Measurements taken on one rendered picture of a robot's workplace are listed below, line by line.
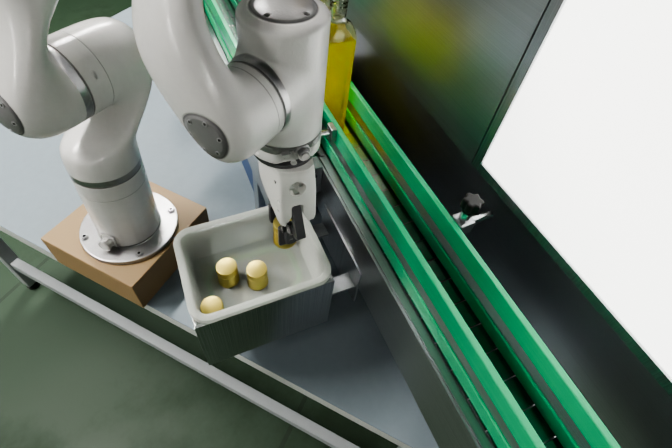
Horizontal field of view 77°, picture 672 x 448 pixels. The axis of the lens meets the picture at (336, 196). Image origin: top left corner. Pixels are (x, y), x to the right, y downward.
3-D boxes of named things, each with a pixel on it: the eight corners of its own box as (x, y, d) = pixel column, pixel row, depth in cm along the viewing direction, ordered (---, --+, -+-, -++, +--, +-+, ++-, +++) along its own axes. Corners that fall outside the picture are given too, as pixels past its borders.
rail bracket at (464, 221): (480, 252, 67) (515, 200, 57) (445, 265, 65) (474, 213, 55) (466, 233, 70) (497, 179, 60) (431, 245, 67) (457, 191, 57)
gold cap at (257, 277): (250, 293, 71) (249, 281, 67) (244, 276, 73) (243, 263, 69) (271, 287, 72) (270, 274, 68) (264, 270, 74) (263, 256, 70)
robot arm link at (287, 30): (288, 164, 42) (335, 117, 48) (289, 44, 32) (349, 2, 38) (223, 131, 45) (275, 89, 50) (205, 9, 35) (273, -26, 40)
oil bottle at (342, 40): (345, 126, 84) (360, 23, 68) (319, 131, 82) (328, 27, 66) (334, 108, 87) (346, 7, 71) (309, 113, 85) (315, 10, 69)
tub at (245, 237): (332, 301, 73) (337, 277, 66) (201, 349, 65) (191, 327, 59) (297, 225, 83) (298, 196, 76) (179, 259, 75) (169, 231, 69)
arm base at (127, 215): (147, 276, 82) (122, 217, 68) (59, 249, 83) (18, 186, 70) (194, 206, 94) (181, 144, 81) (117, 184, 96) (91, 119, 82)
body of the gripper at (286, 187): (331, 159, 46) (324, 220, 55) (299, 104, 52) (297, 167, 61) (265, 175, 44) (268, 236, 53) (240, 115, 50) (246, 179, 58)
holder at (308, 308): (353, 311, 81) (365, 270, 69) (209, 365, 72) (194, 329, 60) (319, 241, 90) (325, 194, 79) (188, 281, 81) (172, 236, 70)
